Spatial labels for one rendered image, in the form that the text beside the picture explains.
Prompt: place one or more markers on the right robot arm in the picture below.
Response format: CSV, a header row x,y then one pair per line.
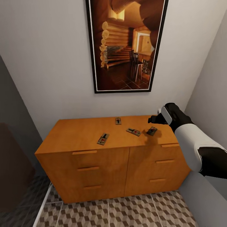
x,y
202,154

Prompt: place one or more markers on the mousetrap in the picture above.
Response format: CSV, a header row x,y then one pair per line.
x,y
103,139
118,121
152,131
133,131

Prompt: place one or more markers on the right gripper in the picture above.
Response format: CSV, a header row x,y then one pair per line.
x,y
156,120

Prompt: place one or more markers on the door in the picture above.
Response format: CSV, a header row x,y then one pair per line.
x,y
23,181

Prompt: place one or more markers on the cabinet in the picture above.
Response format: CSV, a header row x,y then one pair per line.
x,y
126,165

